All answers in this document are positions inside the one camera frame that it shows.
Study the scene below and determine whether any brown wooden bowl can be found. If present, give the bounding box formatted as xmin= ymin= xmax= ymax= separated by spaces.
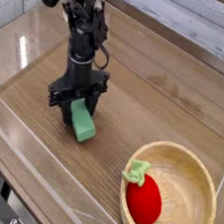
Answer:
xmin=119 ymin=141 xmax=217 ymax=224

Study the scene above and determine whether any black table frame leg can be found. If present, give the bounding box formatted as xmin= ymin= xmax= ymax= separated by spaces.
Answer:
xmin=0 ymin=177 xmax=23 ymax=224

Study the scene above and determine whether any clear acrylic front barrier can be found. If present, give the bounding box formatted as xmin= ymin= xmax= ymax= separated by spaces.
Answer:
xmin=0 ymin=94 xmax=130 ymax=224

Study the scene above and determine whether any green foam block stick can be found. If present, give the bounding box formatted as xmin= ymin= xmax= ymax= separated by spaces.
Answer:
xmin=70 ymin=99 xmax=96 ymax=142

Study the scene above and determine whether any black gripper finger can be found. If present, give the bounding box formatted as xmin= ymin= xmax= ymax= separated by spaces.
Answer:
xmin=61 ymin=101 xmax=71 ymax=125
xmin=85 ymin=92 xmax=99 ymax=115

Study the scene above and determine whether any red plush tomato toy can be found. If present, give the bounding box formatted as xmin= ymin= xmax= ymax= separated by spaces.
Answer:
xmin=122 ymin=159 xmax=163 ymax=224

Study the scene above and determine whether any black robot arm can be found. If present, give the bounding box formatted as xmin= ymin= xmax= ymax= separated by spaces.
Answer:
xmin=42 ymin=0 xmax=110 ymax=124

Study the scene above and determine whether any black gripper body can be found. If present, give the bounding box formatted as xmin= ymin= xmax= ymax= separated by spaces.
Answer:
xmin=48 ymin=56 xmax=110 ymax=106

